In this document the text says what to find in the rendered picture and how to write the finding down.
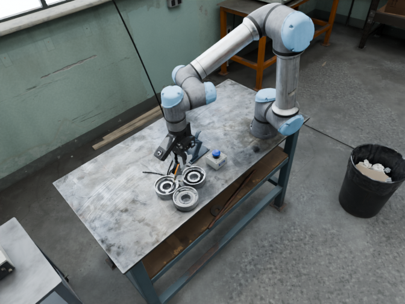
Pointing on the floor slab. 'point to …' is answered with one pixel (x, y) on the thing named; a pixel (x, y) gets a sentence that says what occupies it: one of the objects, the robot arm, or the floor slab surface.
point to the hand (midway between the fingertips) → (179, 166)
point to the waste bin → (365, 186)
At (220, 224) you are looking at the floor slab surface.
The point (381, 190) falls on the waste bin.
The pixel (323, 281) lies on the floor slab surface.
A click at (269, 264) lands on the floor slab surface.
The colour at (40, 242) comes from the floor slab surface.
